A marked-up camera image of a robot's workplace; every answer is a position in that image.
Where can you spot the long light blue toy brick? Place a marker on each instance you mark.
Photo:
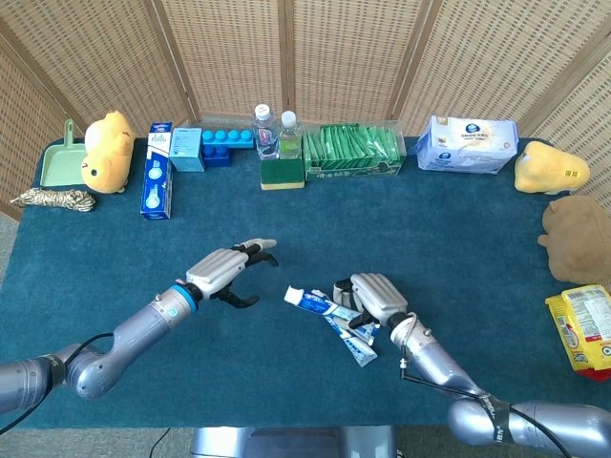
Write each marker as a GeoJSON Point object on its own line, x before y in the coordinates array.
{"type": "Point", "coordinates": [226, 139]}

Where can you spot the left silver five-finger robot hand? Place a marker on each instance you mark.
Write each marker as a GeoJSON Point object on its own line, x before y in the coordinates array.
{"type": "Point", "coordinates": [215, 272]}

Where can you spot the green drink bottle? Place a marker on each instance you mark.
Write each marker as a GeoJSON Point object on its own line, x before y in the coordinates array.
{"type": "Point", "coordinates": [289, 143]}

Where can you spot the green and yellow sponge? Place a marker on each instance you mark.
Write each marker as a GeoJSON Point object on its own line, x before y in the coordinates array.
{"type": "Point", "coordinates": [281, 172]}

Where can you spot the light blue Crest toothpaste tube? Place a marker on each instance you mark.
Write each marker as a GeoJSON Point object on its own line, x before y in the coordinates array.
{"type": "Point", "coordinates": [310, 301]}

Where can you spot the light blue cardboard box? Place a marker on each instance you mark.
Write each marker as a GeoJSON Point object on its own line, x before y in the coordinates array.
{"type": "Point", "coordinates": [187, 148]}

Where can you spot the blue table carpet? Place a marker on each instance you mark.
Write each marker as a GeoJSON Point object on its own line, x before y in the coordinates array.
{"type": "Point", "coordinates": [453, 229]}

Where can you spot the green plastic dustpan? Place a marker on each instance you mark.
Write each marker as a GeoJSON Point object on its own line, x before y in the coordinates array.
{"type": "Point", "coordinates": [59, 164]}

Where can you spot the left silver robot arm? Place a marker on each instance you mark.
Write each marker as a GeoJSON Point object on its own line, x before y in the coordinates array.
{"type": "Point", "coordinates": [133, 334]}

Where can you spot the dark blue toy brick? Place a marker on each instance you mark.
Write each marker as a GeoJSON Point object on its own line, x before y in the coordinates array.
{"type": "Point", "coordinates": [217, 157]}

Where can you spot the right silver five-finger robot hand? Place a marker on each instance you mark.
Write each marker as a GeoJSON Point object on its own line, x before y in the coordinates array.
{"type": "Point", "coordinates": [379, 298]}

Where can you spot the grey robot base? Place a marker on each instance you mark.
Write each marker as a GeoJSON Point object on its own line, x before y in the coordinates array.
{"type": "Point", "coordinates": [286, 441]}

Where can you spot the blue white small box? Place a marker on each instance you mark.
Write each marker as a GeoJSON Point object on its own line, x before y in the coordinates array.
{"type": "Point", "coordinates": [156, 181]}

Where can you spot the brown plush toy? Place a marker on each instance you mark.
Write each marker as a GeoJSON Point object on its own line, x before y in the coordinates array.
{"type": "Point", "coordinates": [582, 238]}

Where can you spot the dark blue Crest toothpaste tube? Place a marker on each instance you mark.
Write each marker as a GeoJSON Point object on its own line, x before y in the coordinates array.
{"type": "Point", "coordinates": [360, 353]}

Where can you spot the yellow chick plush toy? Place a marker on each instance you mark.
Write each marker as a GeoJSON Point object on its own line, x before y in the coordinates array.
{"type": "Point", "coordinates": [107, 157]}

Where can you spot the white tissue pack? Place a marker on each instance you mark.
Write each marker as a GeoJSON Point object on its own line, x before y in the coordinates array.
{"type": "Point", "coordinates": [463, 143]}

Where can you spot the green tea sachet box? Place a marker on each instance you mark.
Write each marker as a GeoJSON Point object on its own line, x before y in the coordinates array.
{"type": "Point", "coordinates": [353, 148]}

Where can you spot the woven rattan folding screen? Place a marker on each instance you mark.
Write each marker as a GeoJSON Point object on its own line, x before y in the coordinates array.
{"type": "Point", "coordinates": [334, 47]}

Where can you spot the yellow plush toy with tag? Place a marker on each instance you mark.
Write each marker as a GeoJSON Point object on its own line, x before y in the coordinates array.
{"type": "Point", "coordinates": [549, 169]}

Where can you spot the yellow snack bag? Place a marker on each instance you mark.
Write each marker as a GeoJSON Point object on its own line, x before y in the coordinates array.
{"type": "Point", "coordinates": [587, 324]}

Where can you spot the clear bottle with purple label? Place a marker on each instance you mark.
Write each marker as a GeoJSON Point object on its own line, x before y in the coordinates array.
{"type": "Point", "coordinates": [266, 138]}

